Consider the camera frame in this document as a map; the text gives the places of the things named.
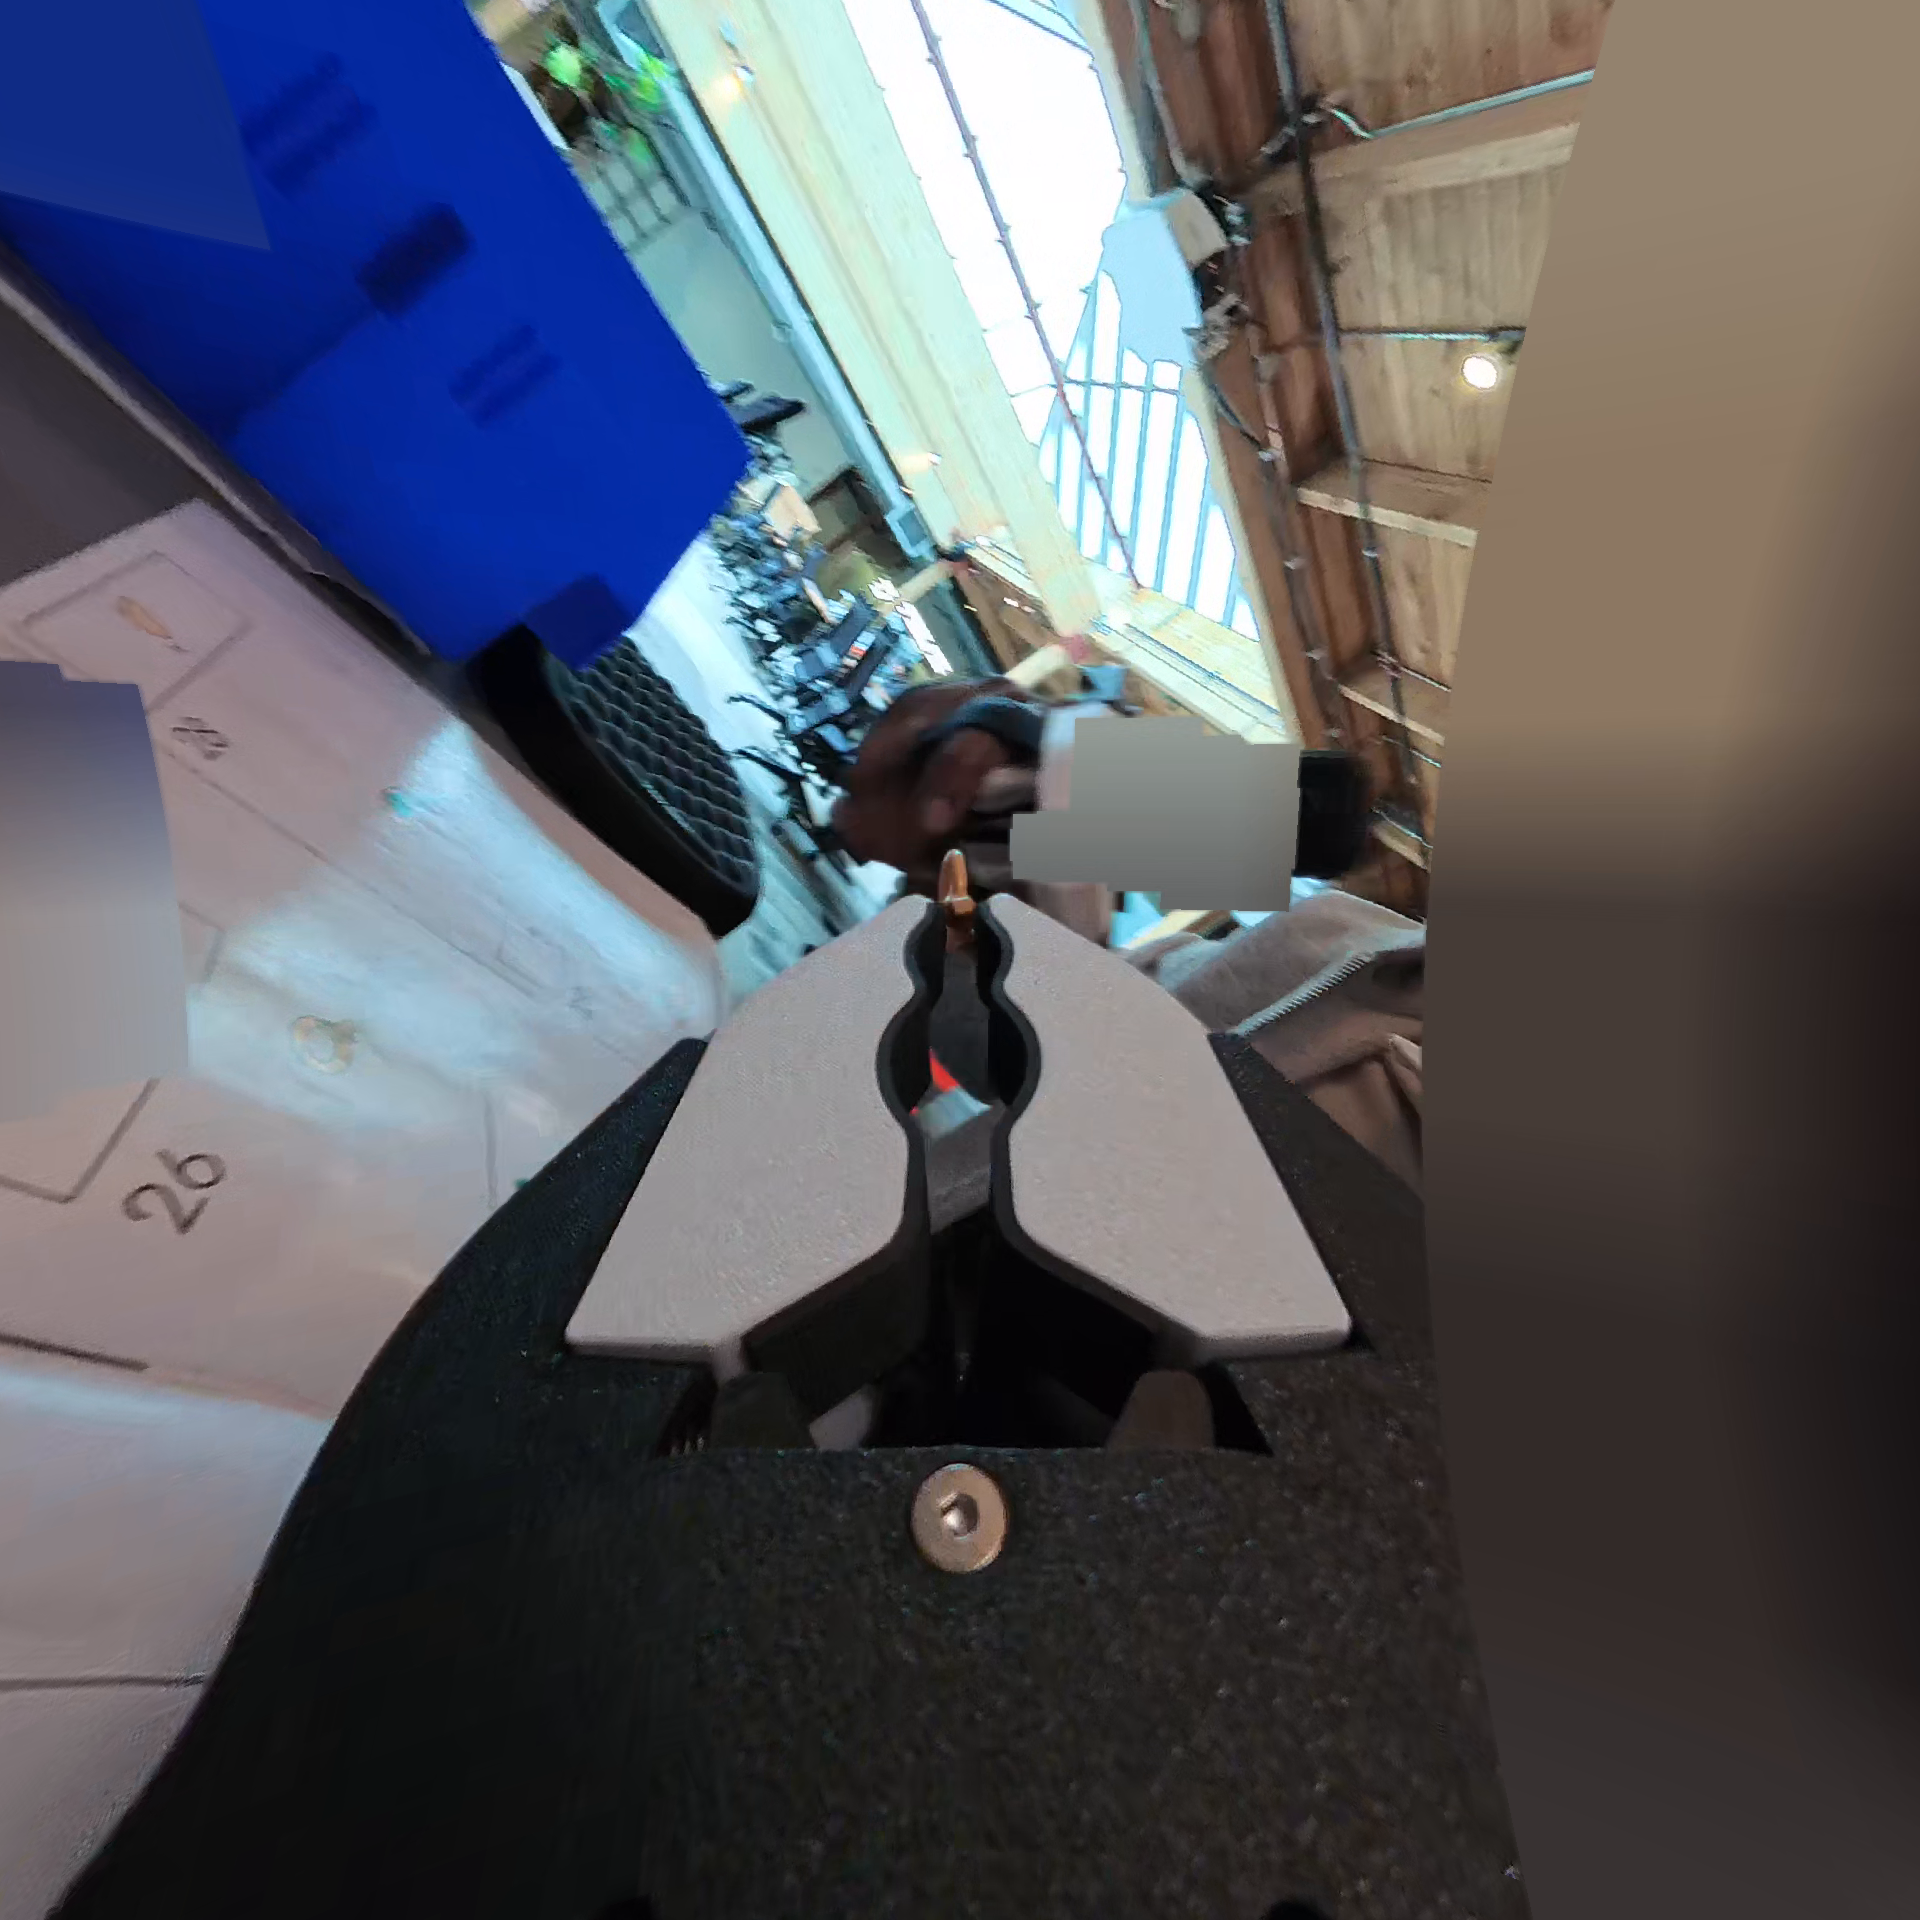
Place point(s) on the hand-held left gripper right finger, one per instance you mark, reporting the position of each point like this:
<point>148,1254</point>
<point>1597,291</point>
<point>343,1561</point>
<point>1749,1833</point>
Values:
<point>1156,1184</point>

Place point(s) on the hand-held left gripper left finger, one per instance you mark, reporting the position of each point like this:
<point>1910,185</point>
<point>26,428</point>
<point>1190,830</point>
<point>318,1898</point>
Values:
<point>751,1184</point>

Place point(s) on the small orange peg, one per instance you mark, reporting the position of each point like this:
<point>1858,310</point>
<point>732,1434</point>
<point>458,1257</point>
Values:
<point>956,904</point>

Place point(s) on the person's right hand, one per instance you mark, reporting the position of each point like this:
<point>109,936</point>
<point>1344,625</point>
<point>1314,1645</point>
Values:
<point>908,786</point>

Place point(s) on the grey hooded jacket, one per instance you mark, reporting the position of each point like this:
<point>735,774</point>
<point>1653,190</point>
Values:
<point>1306,990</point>

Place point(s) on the white printed instruction sheet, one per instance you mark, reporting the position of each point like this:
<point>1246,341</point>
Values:
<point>422,930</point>

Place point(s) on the black honeycomb mesh chair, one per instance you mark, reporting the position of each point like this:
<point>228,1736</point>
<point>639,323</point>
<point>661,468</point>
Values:
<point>645,780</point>

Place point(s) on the ceiling spot lamp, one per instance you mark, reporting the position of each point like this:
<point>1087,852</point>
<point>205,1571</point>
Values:
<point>1482,371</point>

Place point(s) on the row of black office chairs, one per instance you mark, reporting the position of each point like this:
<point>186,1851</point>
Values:
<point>809,629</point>

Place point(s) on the white ceiling projector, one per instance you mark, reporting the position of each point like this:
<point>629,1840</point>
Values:
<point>1156,277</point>

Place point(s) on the plain white sheet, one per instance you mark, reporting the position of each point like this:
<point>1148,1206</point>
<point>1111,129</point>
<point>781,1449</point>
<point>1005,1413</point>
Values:
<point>66,1800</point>
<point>136,1499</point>

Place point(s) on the blue plastic tote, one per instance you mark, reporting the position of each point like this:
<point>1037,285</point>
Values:
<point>600,451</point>

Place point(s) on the green hanging plant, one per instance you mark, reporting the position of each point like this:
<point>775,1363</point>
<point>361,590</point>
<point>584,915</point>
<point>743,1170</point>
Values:
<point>600,66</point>

